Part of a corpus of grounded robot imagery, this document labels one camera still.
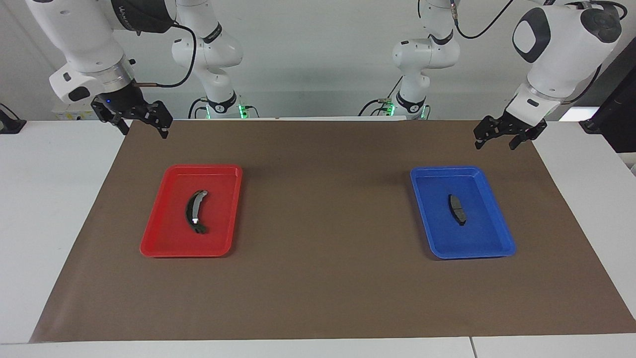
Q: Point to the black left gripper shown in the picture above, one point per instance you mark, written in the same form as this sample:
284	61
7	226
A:
516	124

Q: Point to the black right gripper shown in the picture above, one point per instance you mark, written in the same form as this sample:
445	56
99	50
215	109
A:
121	102

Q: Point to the dark brake pad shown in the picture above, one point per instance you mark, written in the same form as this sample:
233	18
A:
457	210

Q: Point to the curved brake shoe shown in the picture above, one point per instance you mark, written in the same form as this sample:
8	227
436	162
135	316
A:
191	208

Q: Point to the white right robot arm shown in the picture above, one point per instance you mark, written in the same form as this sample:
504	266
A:
84	40

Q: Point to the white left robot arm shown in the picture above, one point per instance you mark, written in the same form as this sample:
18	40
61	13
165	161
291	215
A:
561	49

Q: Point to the blue plastic tray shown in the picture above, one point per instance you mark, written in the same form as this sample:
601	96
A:
477	238

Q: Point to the black stand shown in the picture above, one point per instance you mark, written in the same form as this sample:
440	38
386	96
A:
618	109

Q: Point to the red plastic tray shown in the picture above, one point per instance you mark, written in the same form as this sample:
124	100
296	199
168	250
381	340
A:
171	233

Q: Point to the black table clamp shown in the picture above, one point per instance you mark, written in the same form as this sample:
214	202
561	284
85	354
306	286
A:
10	124

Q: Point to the brown table mat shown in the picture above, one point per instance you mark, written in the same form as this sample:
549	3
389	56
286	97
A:
323	278

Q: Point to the white wall socket box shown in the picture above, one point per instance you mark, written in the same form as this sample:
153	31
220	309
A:
67	115

